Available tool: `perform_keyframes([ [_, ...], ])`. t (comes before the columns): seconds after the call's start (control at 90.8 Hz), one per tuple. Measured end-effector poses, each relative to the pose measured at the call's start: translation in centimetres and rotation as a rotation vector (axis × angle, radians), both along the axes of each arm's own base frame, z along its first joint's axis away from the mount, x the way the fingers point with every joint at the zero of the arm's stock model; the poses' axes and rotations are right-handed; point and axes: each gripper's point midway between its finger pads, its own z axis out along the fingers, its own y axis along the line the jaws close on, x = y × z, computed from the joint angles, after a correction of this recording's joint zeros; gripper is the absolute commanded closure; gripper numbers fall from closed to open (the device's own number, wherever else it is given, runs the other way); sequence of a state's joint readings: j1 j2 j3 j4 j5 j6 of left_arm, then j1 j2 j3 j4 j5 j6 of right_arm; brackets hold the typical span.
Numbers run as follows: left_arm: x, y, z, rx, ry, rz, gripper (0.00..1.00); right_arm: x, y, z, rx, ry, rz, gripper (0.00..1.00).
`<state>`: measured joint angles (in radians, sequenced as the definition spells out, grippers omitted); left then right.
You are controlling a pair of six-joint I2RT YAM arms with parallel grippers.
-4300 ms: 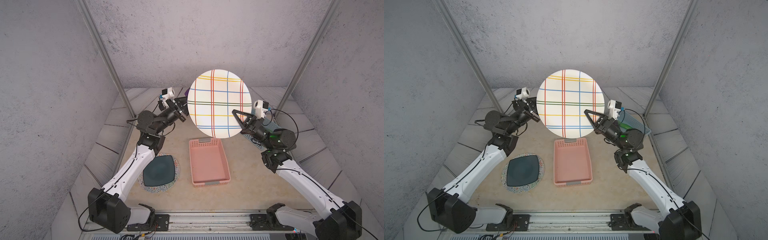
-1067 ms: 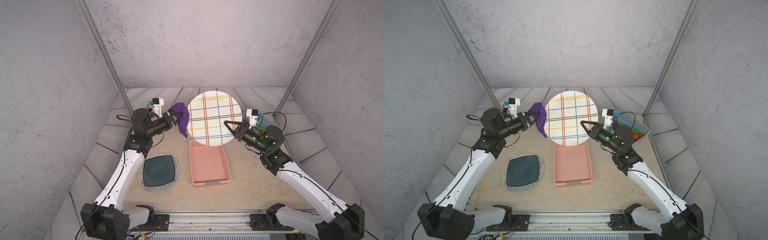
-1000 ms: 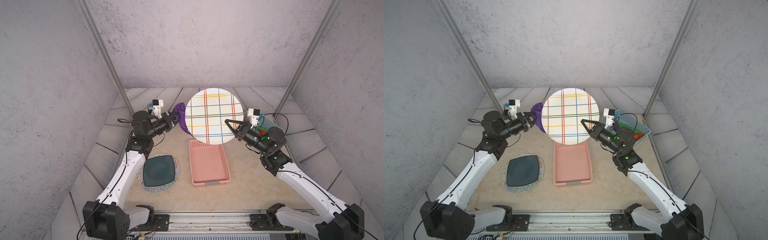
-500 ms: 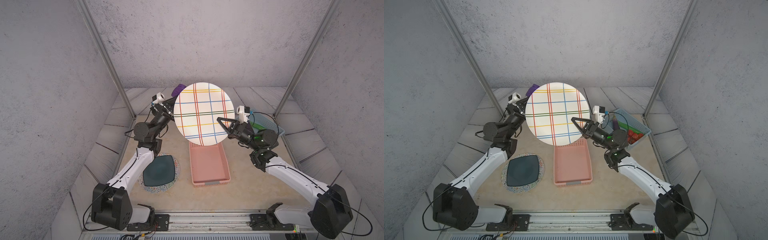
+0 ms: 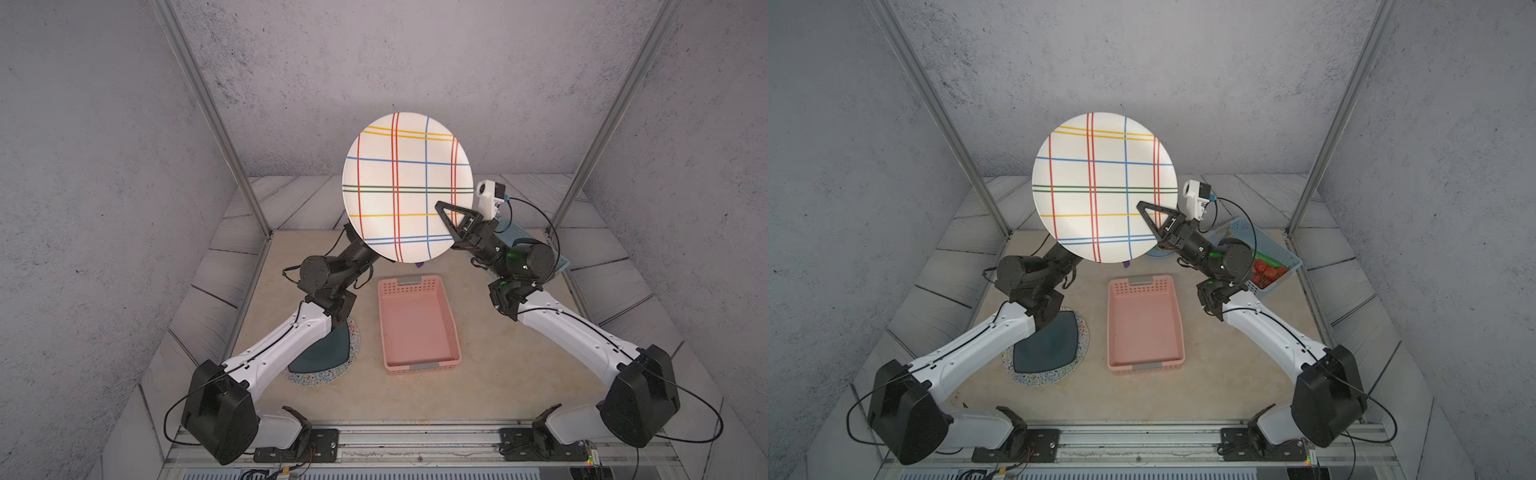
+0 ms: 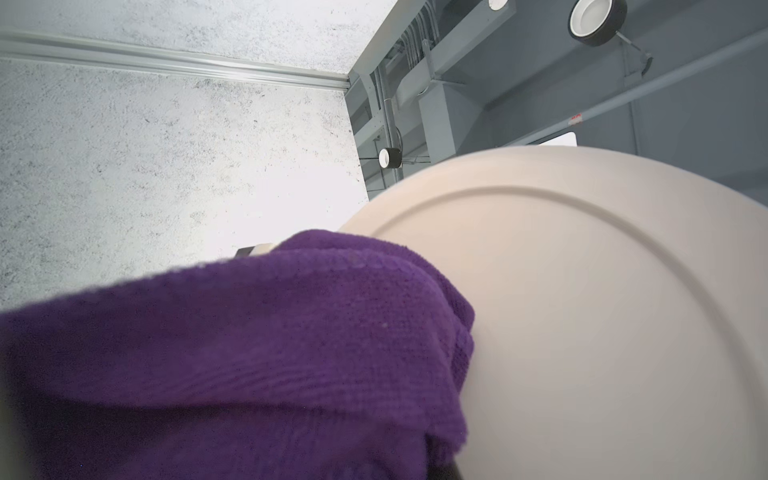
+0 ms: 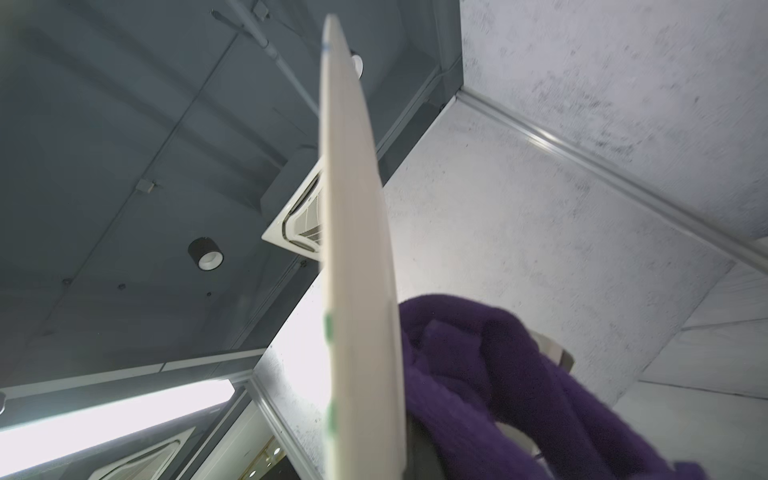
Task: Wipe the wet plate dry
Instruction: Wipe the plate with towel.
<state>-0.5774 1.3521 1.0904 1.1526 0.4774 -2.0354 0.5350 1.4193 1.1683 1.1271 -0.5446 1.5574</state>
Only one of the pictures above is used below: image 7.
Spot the bright ceiling light strip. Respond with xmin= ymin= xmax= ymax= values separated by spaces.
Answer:
xmin=1 ymin=380 xmax=235 ymax=477

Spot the far black ceiling spotlight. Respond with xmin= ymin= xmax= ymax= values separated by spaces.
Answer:
xmin=351 ymin=52 xmax=364 ymax=79

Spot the left metal frame pole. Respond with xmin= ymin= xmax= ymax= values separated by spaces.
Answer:
xmin=456 ymin=87 xmax=767 ymax=274

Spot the purple cloth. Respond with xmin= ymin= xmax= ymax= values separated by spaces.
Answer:
xmin=399 ymin=294 xmax=706 ymax=479

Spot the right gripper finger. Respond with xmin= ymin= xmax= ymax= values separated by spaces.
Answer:
xmin=405 ymin=417 xmax=446 ymax=480

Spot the near black ceiling spotlight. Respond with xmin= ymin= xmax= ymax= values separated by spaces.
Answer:
xmin=187 ymin=237 xmax=225 ymax=272

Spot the plaid striped round plate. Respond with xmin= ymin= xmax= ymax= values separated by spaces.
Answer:
xmin=319 ymin=14 xmax=407 ymax=479

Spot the square ceiling air vent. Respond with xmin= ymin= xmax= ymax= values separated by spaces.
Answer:
xmin=260 ymin=150 xmax=321 ymax=261

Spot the grey ceiling pipe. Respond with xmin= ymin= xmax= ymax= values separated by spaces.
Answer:
xmin=227 ymin=0 xmax=319 ymax=117

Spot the black ceiling spotlight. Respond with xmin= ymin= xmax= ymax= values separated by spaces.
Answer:
xmin=351 ymin=52 xmax=364 ymax=79
xmin=187 ymin=237 xmax=225 ymax=272

